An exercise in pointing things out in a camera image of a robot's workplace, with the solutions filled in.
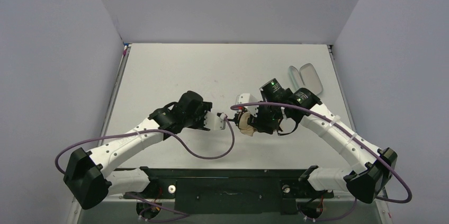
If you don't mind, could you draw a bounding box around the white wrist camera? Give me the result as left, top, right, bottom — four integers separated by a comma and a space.
204, 111, 227, 131
235, 93, 259, 116

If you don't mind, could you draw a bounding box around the aluminium mounting rail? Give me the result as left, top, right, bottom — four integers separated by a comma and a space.
73, 176, 389, 203

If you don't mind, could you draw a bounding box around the beige folding umbrella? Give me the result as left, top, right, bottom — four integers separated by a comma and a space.
237, 112, 257, 137

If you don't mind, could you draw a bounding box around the mint green umbrella case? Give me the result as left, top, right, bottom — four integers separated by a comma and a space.
288, 63, 324, 95

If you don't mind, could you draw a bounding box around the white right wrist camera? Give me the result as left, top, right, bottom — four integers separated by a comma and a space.
235, 93, 259, 116

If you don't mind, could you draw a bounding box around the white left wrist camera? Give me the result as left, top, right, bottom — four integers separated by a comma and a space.
204, 111, 227, 131

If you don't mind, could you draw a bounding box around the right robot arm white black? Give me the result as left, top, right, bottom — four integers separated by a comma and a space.
245, 78, 398, 203

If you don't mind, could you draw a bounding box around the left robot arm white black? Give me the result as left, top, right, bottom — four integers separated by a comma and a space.
63, 91, 225, 210

